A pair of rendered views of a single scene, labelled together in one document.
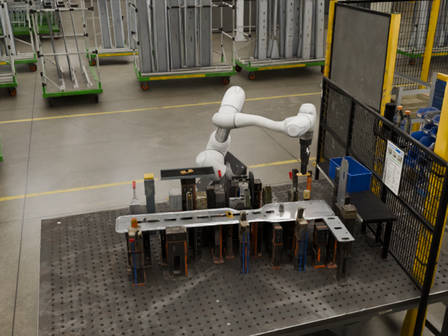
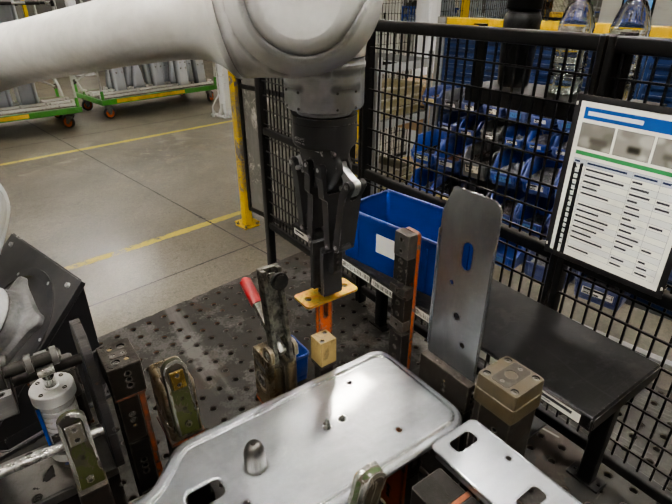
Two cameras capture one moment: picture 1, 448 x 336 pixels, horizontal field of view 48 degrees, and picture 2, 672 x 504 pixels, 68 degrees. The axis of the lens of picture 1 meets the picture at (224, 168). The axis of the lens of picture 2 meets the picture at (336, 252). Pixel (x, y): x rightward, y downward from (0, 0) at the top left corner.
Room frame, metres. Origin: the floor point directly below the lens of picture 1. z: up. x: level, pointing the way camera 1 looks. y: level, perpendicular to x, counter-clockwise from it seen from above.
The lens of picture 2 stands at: (2.34, -0.25, 1.61)
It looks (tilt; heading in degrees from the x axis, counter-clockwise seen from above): 28 degrees down; 334
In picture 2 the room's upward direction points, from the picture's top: straight up
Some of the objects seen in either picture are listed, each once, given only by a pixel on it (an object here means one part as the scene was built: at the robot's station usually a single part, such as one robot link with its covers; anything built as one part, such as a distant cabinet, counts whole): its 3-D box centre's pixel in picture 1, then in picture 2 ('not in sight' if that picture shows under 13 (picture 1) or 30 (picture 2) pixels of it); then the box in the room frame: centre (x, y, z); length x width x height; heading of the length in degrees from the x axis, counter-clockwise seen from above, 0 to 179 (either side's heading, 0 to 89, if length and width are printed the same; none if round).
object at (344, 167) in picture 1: (342, 183); (459, 287); (2.89, -0.76, 1.17); 0.12 x 0.01 x 0.34; 9
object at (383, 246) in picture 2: (349, 173); (412, 240); (3.20, -0.88, 1.10); 0.30 x 0.17 x 0.13; 17
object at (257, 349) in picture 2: (292, 213); (279, 419); (3.02, -0.47, 0.88); 0.07 x 0.06 x 0.35; 9
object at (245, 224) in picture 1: (243, 246); not in sight; (2.62, -0.12, 0.87); 0.12 x 0.09 x 0.35; 9
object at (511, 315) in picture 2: (352, 189); (432, 282); (3.13, -0.89, 1.02); 0.90 x 0.22 x 0.03; 9
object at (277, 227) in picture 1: (277, 247); not in sight; (2.66, -0.33, 0.84); 0.11 x 0.08 x 0.29; 9
